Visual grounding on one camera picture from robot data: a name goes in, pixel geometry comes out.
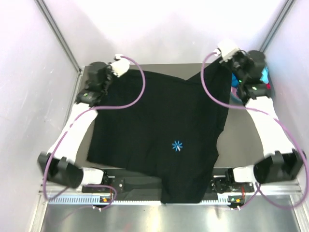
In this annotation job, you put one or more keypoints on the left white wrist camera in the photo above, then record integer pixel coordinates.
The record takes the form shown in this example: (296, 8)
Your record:
(120, 65)

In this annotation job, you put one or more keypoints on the dark blue t shirt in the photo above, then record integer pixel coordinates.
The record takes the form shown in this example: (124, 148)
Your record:
(234, 81)

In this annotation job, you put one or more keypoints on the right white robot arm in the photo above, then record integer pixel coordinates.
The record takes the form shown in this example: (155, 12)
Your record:
(282, 160)

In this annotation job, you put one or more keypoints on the aluminium corner post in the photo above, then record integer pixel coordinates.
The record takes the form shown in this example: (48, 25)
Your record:
(58, 34)
(285, 9)

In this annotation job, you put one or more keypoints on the blue-grey laundry basket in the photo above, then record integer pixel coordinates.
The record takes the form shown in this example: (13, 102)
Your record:
(234, 96)

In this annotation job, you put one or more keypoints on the left aluminium corner post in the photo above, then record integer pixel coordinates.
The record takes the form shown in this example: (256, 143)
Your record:
(58, 34)

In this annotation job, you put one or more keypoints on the light cyan t shirt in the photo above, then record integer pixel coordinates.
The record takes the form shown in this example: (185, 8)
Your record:
(265, 73)

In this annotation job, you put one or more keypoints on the black t shirt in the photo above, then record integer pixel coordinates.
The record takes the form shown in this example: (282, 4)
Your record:
(169, 129)

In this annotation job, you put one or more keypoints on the right aluminium corner post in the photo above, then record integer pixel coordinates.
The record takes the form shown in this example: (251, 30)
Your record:
(285, 9)

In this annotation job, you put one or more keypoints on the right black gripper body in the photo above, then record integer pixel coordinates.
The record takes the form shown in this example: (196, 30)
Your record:
(235, 61)

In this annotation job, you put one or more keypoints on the grey slotted cable duct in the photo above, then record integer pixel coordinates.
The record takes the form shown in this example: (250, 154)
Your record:
(83, 199)

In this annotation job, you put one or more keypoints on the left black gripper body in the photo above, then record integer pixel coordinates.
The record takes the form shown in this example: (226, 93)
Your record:
(107, 83)

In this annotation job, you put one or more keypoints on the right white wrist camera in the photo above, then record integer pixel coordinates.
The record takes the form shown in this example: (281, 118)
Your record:
(226, 49)

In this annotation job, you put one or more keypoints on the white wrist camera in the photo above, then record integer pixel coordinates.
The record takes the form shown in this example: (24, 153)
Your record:
(226, 49)
(120, 65)

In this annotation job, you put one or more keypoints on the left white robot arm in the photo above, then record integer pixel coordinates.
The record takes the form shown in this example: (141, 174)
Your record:
(58, 163)

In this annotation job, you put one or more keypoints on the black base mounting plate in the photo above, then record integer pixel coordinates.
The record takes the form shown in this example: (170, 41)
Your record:
(219, 178)

